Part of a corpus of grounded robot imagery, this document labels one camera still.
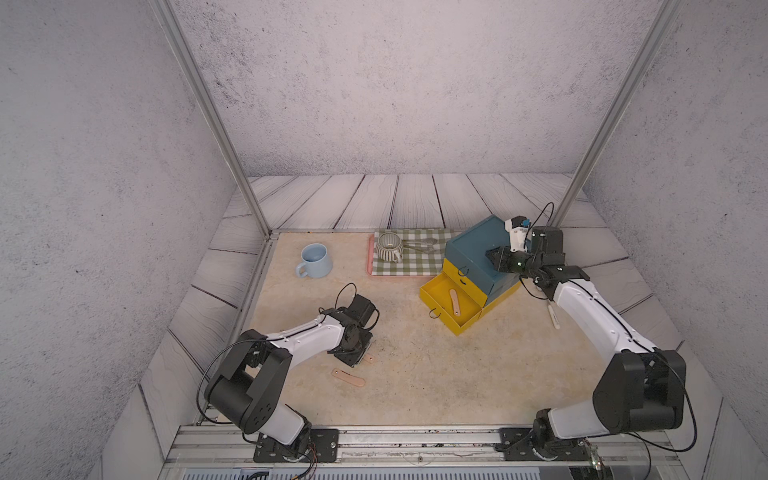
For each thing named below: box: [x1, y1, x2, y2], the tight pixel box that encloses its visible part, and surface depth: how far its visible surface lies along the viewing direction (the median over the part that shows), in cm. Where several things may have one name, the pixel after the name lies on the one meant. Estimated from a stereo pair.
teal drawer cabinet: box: [444, 215, 521, 306], surface depth 88 cm
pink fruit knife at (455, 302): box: [449, 289, 461, 316], surface depth 101 cm
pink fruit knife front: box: [331, 368, 366, 387], surface depth 86 cm
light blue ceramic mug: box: [296, 243, 333, 278], surface depth 107 cm
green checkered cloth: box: [372, 228, 454, 276], surface depth 116 cm
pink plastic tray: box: [367, 234, 375, 275], surface depth 114 cm
